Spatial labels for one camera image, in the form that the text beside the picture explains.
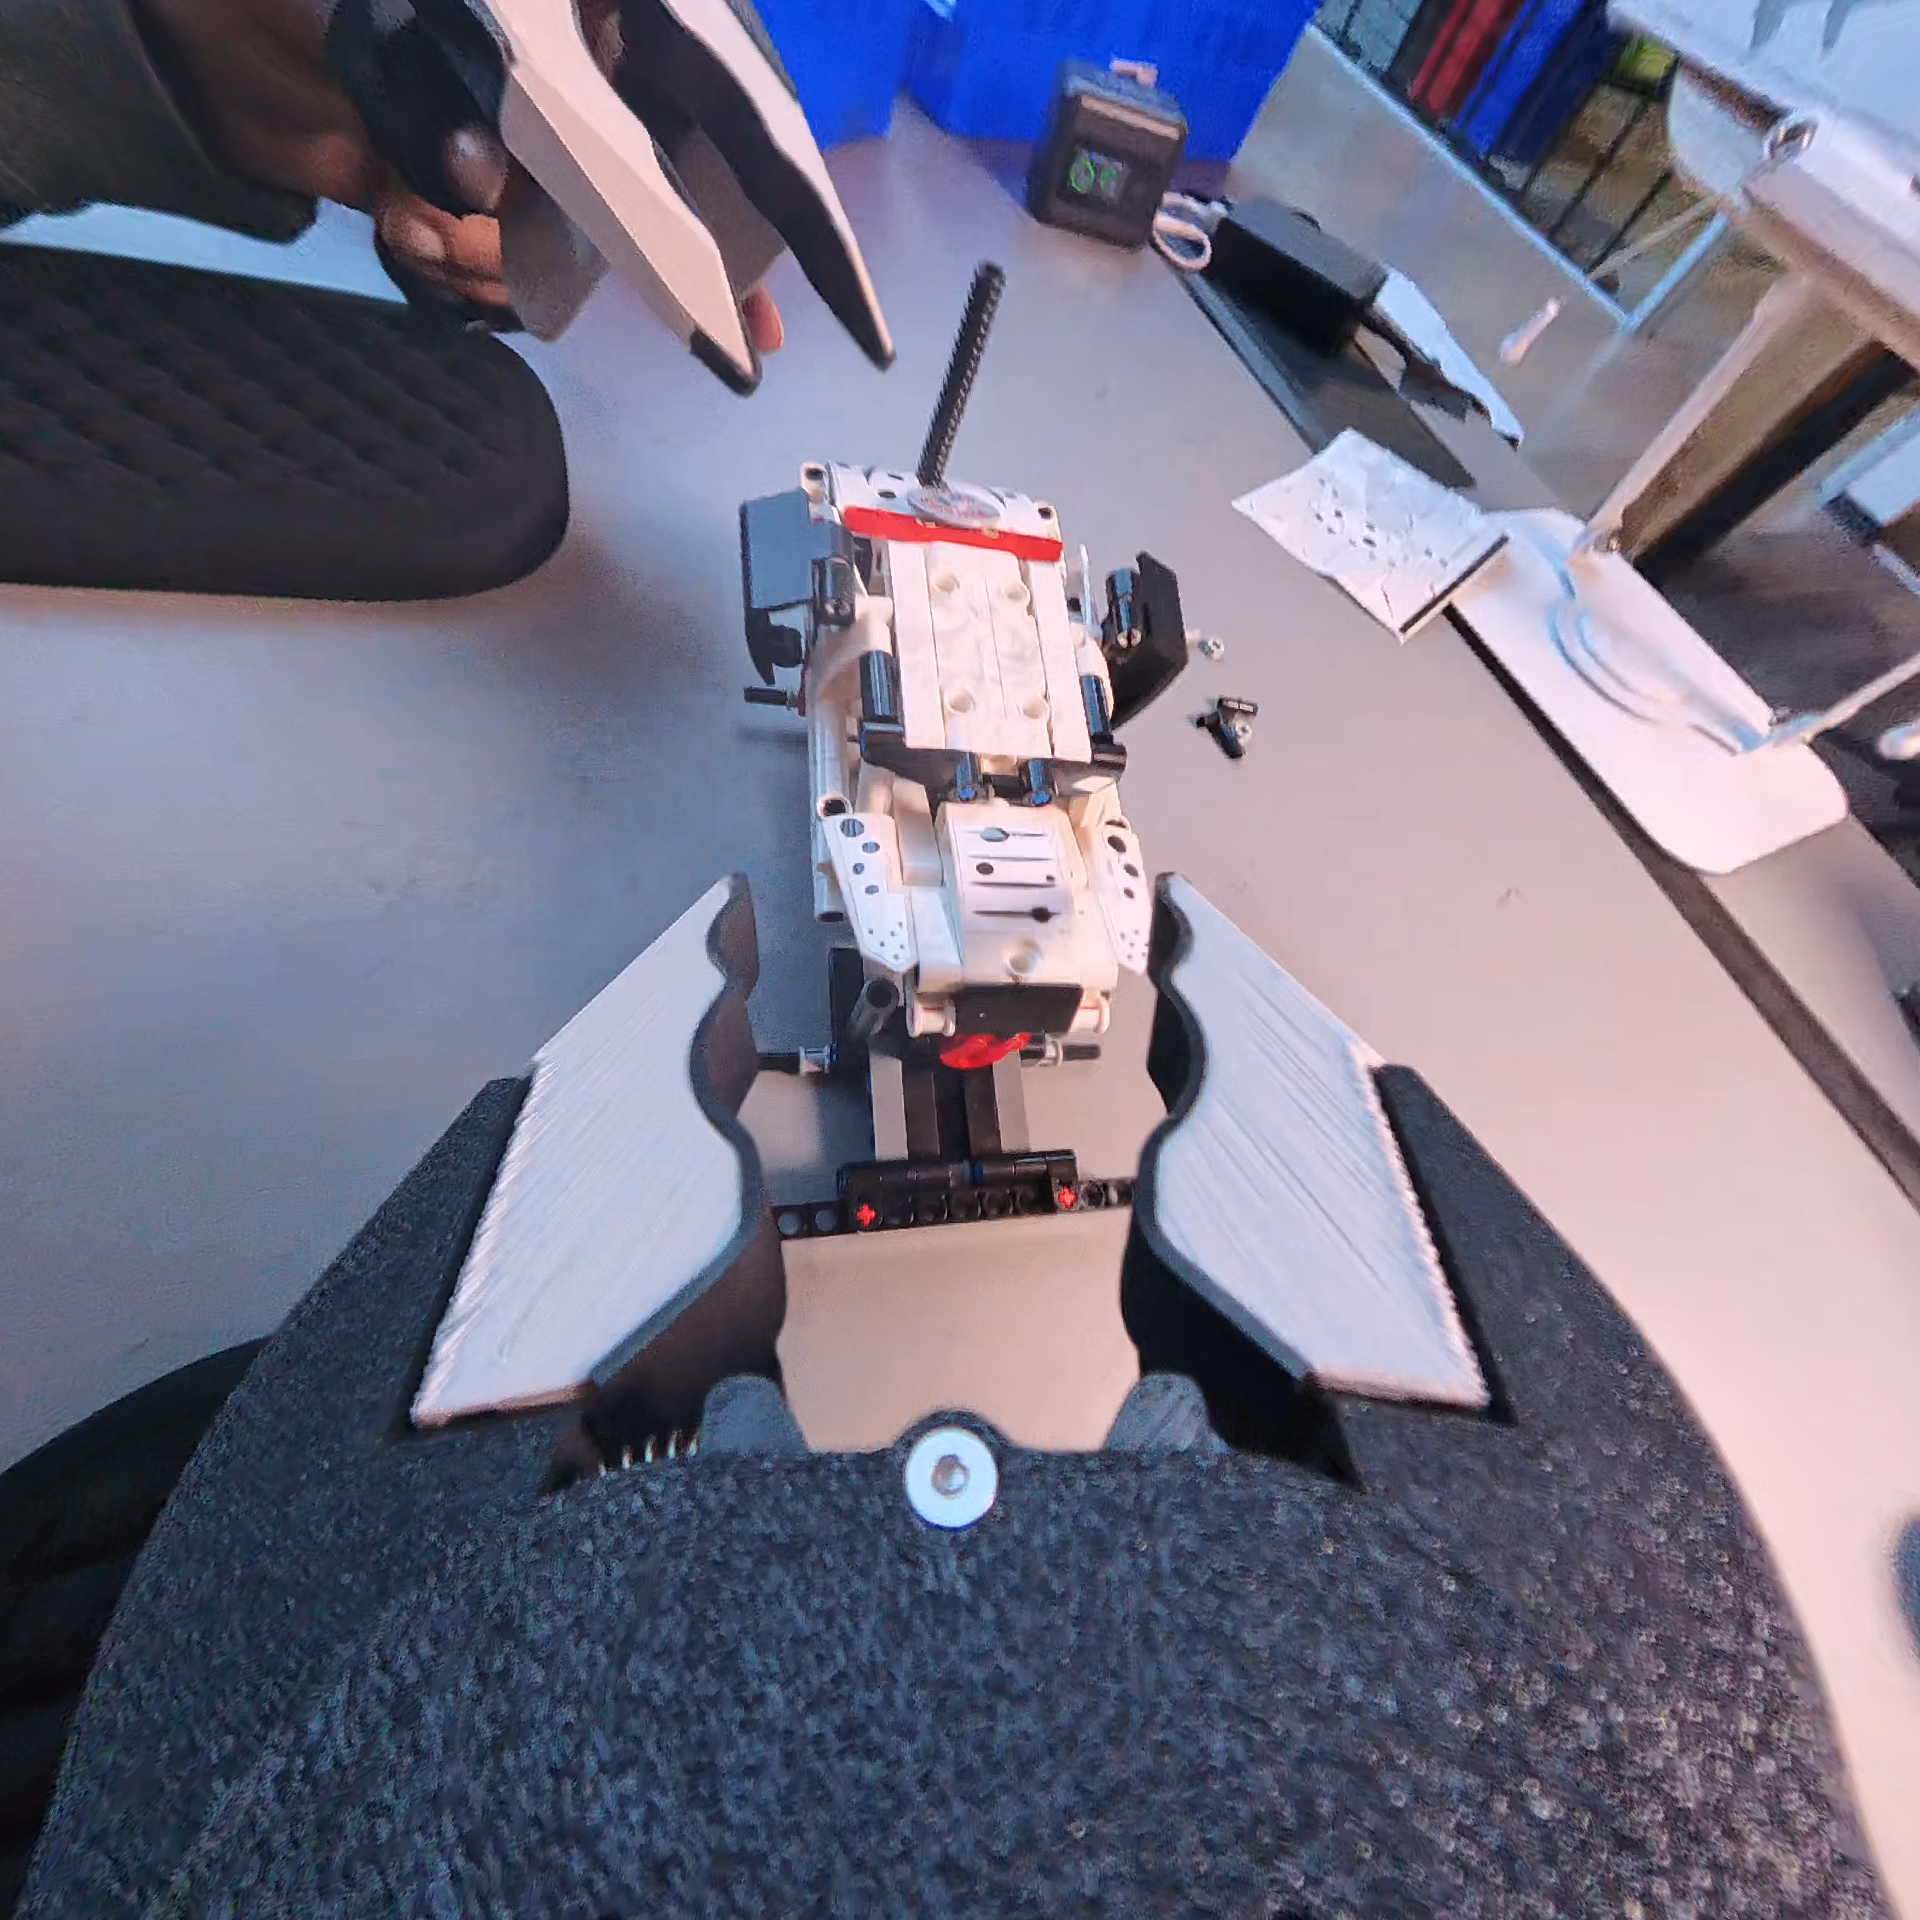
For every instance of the small black device green display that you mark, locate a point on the small black device green display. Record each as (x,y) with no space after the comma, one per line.
(1109,150)

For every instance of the white sticker sheet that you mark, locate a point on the white sticker sheet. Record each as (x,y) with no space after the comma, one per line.
(1366,534)

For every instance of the person's left hand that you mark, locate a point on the person's left hand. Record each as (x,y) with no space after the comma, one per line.
(254,90)

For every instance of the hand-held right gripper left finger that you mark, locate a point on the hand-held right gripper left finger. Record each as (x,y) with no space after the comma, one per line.
(599,1201)

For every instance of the white toy brick truck model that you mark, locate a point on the white toy brick truck model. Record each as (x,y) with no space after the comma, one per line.
(976,719)

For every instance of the black power adapter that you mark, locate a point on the black power adapter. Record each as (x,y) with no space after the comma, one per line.
(1297,273)

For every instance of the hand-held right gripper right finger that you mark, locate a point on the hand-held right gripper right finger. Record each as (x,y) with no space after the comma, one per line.
(1306,1201)

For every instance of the red and blue crates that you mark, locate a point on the red and blue crates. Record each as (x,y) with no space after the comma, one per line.
(1471,62)

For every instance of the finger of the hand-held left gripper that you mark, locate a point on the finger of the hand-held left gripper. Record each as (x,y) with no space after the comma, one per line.
(617,166)
(765,166)

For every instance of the white booklet stand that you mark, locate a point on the white booklet stand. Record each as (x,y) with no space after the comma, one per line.
(1680,719)

